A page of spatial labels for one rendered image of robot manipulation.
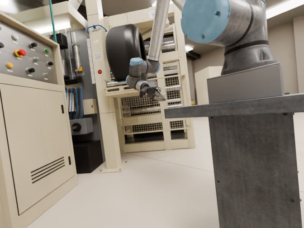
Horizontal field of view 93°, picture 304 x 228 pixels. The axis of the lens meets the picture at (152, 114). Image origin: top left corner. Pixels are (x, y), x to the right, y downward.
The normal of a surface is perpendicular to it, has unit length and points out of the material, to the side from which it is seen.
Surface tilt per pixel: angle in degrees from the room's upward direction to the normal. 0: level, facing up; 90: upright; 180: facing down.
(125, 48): 96
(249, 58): 71
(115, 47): 92
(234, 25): 132
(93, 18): 90
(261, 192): 90
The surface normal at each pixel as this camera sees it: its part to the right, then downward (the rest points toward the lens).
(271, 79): -0.69, 0.11
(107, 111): -0.12, 0.05
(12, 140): 0.99, -0.11
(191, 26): -0.82, 0.20
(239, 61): -0.72, -0.22
